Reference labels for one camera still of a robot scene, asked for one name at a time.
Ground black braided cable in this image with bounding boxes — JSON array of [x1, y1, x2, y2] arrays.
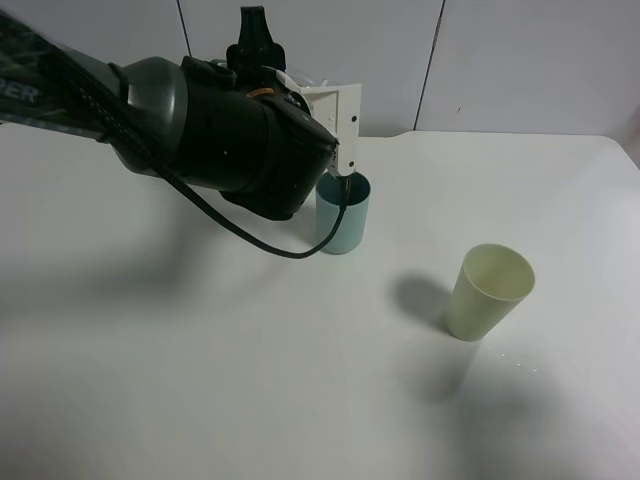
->
[[37, 47, 352, 260]]

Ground teal plastic cup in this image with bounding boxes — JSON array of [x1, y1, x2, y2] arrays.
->
[[315, 172, 371, 255]]

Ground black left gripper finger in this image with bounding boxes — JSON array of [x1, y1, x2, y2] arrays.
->
[[226, 6, 285, 75]]

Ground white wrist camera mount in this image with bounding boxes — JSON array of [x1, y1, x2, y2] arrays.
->
[[275, 70, 362, 177]]

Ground pale green plastic cup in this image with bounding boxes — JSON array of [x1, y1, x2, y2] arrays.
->
[[445, 244, 535, 342]]

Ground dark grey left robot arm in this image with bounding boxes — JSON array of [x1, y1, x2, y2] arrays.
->
[[1, 6, 338, 221]]

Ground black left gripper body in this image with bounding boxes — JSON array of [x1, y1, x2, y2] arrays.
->
[[169, 57, 338, 221]]

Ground clear bottle with green label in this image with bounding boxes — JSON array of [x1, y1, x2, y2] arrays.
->
[[275, 68, 330, 89]]

